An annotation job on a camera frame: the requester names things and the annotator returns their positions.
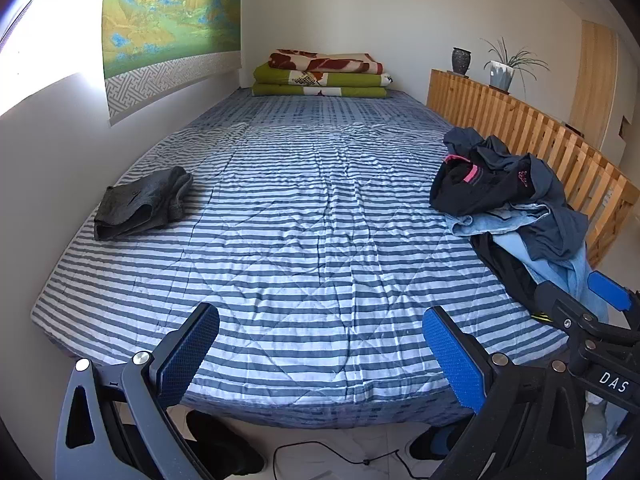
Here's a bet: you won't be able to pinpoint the striped blue white bed quilt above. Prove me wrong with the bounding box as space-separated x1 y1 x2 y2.
30 87 571 428

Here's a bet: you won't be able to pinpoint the light wooden door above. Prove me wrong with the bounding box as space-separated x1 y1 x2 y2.
569 20 621 143

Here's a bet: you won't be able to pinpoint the person's right hand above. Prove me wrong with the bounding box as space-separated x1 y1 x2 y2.
582 392 632 468

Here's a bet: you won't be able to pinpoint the dark grey folded garment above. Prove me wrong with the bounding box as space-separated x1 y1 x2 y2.
93 166 194 241

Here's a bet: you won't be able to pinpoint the red floral folded blanket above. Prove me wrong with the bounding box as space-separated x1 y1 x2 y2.
267 49 384 75

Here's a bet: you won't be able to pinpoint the slate blue jacket pink trim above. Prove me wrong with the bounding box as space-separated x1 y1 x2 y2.
429 126 590 263

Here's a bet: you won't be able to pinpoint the wooden slatted bed rail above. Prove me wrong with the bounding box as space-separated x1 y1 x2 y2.
426 68 640 267

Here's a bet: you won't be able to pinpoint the green folded blanket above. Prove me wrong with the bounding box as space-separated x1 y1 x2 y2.
251 83 390 98
253 64 393 87

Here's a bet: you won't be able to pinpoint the black shoe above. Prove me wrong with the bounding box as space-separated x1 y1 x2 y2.
186 410 266 478
405 422 471 476

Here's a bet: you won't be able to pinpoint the black cable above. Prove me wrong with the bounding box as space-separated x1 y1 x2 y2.
272 440 436 480

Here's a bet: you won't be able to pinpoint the black garment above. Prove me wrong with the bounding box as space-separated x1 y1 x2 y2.
470 234 557 328

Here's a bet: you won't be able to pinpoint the landscape wall hanging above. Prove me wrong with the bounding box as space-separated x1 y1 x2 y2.
102 0 242 126

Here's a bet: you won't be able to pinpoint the light blue jeans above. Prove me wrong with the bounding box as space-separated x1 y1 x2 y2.
445 202 611 326

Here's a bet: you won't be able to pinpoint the potted plant in white pot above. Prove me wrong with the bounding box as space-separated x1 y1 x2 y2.
480 36 551 93

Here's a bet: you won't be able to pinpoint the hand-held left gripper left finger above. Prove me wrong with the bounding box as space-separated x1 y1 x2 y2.
55 301 221 480

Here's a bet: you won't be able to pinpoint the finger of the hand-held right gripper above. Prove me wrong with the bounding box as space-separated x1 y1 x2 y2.
532 281 613 356
587 271 640 333

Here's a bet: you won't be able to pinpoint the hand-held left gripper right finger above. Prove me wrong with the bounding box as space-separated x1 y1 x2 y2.
422 305 586 480

